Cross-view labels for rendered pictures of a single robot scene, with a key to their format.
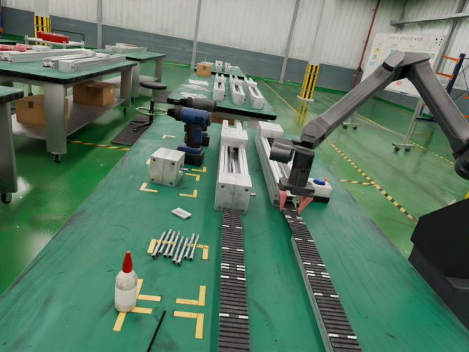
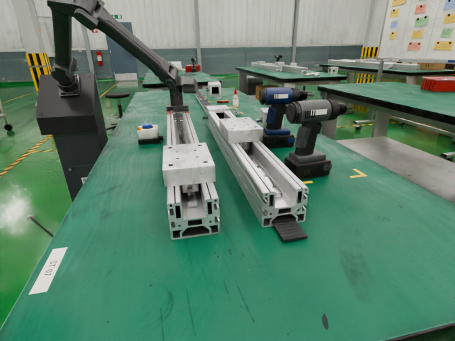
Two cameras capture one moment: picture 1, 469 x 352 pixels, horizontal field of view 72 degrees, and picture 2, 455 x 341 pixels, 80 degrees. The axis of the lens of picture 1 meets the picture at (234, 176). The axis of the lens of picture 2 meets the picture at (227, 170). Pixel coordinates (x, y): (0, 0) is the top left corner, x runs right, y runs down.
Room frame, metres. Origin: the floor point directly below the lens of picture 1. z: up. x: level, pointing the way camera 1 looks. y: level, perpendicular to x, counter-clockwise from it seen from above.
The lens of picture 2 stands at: (2.24, -0.11, 1.13)
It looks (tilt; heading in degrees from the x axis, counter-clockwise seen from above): 24 degrees down; 174
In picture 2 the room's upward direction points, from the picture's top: 1 degrees counter-clockwise
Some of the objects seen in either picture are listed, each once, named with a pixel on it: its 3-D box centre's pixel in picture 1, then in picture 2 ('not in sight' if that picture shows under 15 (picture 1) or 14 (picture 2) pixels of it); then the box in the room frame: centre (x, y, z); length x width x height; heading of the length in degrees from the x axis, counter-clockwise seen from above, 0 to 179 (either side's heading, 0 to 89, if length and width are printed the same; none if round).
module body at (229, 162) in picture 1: (231, 150); (239, 147); (1.37, 0.03, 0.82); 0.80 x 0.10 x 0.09; 5
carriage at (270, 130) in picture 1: (269, 132); (187, 167); (1.63, -0.14, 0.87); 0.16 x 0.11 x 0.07; 5
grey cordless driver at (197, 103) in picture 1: (192, 120); (318, 138); (1.51, 0.24, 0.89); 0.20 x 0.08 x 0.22; 100
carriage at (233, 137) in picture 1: (233, 140); (239, 132); (1.37, 0.03, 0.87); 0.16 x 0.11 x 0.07; 5
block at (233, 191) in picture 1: (236, 193); (215, 116); (0.92, -0.02, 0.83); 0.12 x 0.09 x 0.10; 95
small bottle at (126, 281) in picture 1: (126, 279); (235, 97); (0.45, 0.15, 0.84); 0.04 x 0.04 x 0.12
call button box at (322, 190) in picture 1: (315, 189); (150, 134); (1.11, -0.30, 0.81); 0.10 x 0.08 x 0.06; 95
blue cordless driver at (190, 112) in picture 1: (183, 134); (285, 117); (1.25, 0.23, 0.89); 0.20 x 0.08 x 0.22; 89
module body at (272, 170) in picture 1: (273, 157); (183, 151); (1.38, -0.16, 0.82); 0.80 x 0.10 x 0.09; 5
